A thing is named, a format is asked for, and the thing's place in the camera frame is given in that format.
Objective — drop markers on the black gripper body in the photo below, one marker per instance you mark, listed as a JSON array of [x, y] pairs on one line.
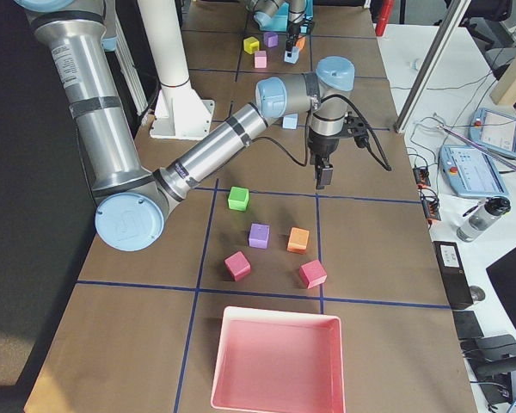
[[293, 29], [322, 147]]

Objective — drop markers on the light blue block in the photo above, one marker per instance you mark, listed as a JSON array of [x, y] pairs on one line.
[[290, 121], [294, 58]]

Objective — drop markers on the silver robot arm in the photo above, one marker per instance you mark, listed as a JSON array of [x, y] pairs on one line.
[[133, 203], [263, 10]]

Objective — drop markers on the far orange block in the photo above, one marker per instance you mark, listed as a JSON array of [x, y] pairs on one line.
[[300, 44]]

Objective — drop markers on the orange block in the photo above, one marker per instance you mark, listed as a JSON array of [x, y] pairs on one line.
[[298, 240], [300, 44]]

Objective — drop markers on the blue bin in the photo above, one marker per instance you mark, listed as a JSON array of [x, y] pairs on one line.
[[278, 22]]

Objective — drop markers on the far purple block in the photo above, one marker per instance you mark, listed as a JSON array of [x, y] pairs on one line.
[[270, 39]]

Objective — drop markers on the purple block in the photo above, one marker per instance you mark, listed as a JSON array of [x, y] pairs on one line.
[[270, 39], [259, 236]]

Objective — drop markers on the light pink block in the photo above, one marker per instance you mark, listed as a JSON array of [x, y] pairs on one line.
[[260, 59]]

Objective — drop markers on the yellow block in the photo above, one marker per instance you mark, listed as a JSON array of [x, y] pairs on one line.
[[251, 45]]

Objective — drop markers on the near orange block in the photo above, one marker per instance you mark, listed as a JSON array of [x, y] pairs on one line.
[[298, 240]]

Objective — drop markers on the green block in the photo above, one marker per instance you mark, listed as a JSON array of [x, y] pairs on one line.
[[238, 199]]

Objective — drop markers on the near purple block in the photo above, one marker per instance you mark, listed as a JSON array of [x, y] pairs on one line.
[[259, 236]]

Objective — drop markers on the red fire extinguisher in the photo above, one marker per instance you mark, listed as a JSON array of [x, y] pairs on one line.
[[384, 17]]

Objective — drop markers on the upper orange connector board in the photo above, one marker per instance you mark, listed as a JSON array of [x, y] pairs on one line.
[[421, 175]]

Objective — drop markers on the orange connector board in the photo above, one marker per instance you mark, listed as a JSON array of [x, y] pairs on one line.
[[430, 208], [421, 175]]

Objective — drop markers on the right dark pink block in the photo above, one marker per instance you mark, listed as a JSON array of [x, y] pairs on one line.
[[312, 274]]

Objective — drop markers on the dark pink block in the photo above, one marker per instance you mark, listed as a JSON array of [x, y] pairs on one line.
[[312, 274], [237, 265]]

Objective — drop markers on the lower orange connector board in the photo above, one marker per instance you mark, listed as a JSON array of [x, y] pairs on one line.
[[430, 208]]

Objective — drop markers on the left dark pink block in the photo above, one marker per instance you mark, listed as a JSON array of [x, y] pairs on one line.
[[237, 265]]

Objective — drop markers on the near teach pendant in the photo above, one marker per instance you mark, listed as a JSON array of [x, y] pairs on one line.
[[471, 173]]

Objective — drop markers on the teach pendant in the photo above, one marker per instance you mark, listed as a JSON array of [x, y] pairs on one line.
[[471, 173], [495, 131]]

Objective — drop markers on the clear water bottle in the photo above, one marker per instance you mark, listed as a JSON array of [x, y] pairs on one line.
[[481, 217]]

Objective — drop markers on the black power box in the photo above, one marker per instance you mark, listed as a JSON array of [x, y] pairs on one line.
[[452, 273]]

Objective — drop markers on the far teach pendant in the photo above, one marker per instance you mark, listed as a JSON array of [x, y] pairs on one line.
[[495, 131]]

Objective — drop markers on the pink tray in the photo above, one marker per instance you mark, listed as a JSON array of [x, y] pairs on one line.
[[278, 361]]

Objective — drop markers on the wooden beam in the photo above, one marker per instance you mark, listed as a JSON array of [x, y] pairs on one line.
[[504, 93]]

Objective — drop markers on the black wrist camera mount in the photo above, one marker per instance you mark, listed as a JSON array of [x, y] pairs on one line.
[[355, 128]]

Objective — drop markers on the white pole base plate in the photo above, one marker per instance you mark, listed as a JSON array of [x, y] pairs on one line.
[[181, 114]]

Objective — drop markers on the aluminium frame post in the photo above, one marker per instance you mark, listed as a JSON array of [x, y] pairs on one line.
[[453, 17]]

